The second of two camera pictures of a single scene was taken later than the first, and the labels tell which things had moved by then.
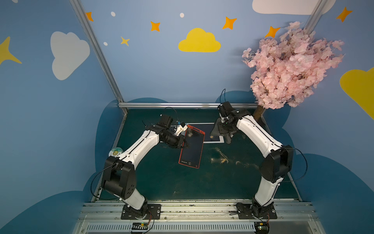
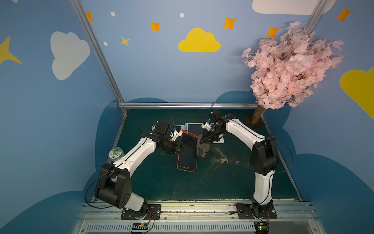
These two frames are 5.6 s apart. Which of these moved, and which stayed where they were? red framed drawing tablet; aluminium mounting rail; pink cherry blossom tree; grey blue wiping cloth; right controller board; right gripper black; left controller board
Moved: right gripper black; red framed drawing tablet; grey blue wiping cloth
Stayed: pink cherry blossom tree; aluminium mounting rail; right controller board; left controller board
